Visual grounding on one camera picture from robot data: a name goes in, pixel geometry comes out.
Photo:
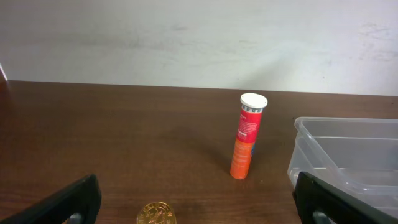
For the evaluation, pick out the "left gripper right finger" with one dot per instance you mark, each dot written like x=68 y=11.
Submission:
x=320 y=202

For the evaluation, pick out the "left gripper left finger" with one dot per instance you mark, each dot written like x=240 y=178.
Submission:
x=81 y=198

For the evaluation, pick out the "gold lid small jar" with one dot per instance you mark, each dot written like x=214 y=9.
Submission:
x=156 y=213

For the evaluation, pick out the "clear plastic container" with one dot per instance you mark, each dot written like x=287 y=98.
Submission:
x=355 y=155

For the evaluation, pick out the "orange effervescent tablet tube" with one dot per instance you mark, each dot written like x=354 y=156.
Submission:
x=252 y=107

